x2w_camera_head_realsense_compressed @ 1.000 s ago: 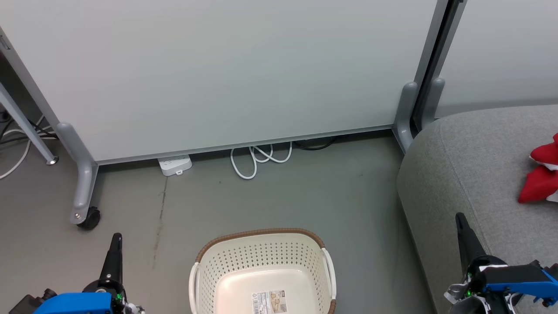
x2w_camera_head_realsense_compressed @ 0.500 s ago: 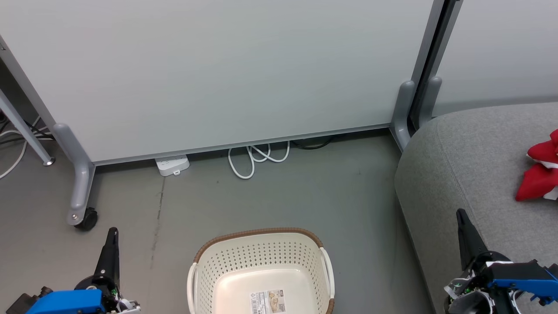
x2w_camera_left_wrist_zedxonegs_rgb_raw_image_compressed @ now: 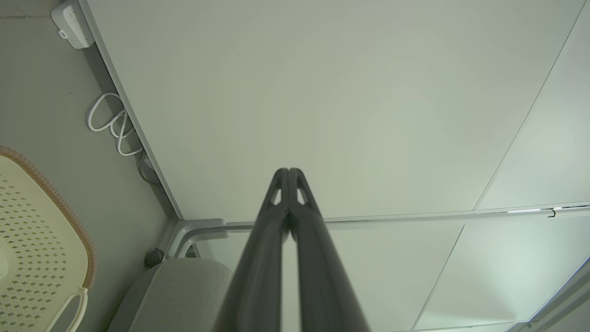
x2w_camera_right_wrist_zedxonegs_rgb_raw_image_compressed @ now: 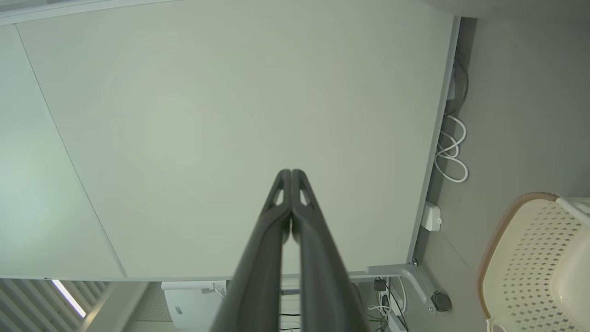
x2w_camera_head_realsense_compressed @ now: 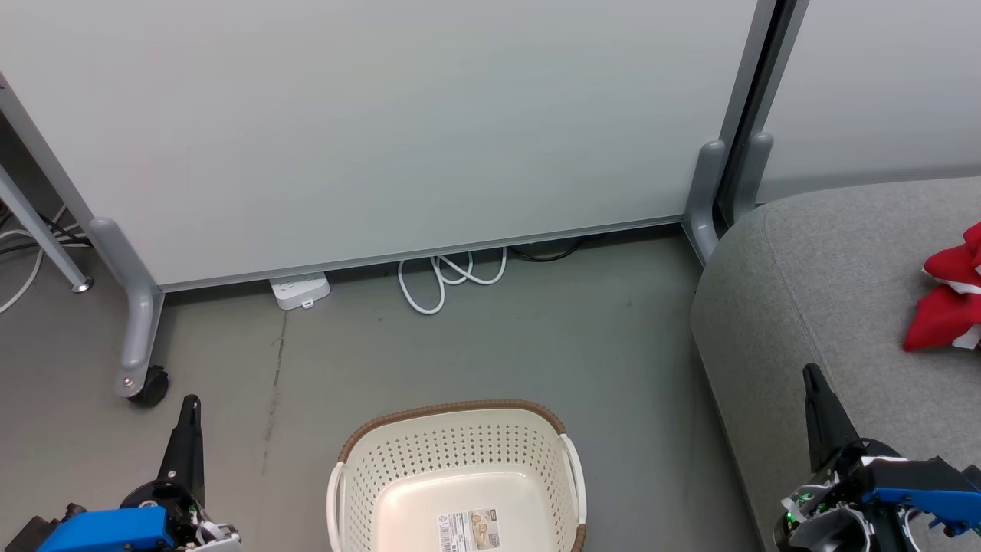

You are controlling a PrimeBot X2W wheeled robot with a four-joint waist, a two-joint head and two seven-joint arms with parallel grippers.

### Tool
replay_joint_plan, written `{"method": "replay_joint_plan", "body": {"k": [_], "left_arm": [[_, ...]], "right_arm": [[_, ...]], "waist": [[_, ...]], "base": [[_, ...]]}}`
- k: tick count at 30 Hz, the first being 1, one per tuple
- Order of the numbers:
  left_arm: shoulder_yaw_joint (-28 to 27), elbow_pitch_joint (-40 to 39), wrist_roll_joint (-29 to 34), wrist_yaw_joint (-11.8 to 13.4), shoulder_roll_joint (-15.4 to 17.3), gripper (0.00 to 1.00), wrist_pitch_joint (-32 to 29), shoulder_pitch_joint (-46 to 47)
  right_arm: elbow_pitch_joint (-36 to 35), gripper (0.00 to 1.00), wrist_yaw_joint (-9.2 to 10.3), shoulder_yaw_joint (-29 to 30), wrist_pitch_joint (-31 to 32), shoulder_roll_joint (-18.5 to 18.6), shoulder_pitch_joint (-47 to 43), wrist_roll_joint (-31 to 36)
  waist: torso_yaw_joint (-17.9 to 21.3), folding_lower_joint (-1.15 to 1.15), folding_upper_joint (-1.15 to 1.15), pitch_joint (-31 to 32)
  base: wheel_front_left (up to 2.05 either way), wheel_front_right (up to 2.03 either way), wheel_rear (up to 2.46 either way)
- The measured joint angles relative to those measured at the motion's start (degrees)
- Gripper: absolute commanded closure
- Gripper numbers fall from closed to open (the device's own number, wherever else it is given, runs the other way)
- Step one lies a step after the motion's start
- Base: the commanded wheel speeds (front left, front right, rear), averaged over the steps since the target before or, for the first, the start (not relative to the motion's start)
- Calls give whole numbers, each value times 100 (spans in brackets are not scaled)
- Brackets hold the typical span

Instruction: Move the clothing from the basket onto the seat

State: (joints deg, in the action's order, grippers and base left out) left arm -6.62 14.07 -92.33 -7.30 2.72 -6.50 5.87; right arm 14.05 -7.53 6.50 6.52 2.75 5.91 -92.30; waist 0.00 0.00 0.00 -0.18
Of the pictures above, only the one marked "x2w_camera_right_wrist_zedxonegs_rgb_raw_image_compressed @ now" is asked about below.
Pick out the white slatted blind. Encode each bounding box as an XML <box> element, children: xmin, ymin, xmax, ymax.
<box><xmin>0</xmin><ymin>279</ymin><xmax>112</xmax><ymax>332</ymax></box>

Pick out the black caster wheel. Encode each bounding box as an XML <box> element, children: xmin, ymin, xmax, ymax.
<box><xmin>431</xmin><ymin>290</ymin><xmax>453</xmax><ymax>313</ymax></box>

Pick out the looped white cable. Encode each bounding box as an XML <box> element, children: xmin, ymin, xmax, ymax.
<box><xmin>434</xmin><ymin>114</ymin><xmax>470</xmax><ymax>184</ymax></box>

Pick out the cream perforated laundry basket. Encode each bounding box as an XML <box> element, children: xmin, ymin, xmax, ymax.
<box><xmin>477</xmin><ymin>192</ymin><xmax>590</xmax><ymax>332</ymax></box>

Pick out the white partition panel grey frame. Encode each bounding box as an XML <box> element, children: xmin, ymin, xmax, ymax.
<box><xmin>0</xmin><ymin>0</ymin><xmax>462</xmax><ymax>282</ymax></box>

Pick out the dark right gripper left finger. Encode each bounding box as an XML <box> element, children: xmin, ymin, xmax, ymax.
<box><xmin>211</xmin><ymin>169</ymin><xmax>293</xmax><ymax>332</ymax></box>

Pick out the thin white floor cable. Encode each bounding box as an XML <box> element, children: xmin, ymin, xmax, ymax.
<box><xmin>367</xmin><ymin>277</ymin><xmax>409</xmax><ymax>332</ymax></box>

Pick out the white box appliance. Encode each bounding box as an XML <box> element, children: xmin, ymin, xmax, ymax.
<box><xmin>161</xmin><ymin>280</ymin><xmax>228</xmax><ymax>331</ymax></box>

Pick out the grey cable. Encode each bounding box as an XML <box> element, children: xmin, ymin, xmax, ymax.
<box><xmin>445</xmin><ymin>55</ymin><xmax>470</xmax><ymax>117</ymax></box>

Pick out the white power strip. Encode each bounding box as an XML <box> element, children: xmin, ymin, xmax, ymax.
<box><xmin>420</xmin><ymin>201</ymin><xmax>443</xmax><ymax>232</ymax></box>

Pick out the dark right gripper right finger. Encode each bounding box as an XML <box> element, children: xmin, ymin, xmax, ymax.
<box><xmin>291</xmin><ymin>169</ymin><xmax>370</xmax><ymax>332</ymax></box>

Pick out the black floor cable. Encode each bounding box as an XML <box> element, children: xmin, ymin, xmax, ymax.
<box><xmin>278</xmin><ymin>313</ymin><xmax>301</xmax><ymax>331</ymax></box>

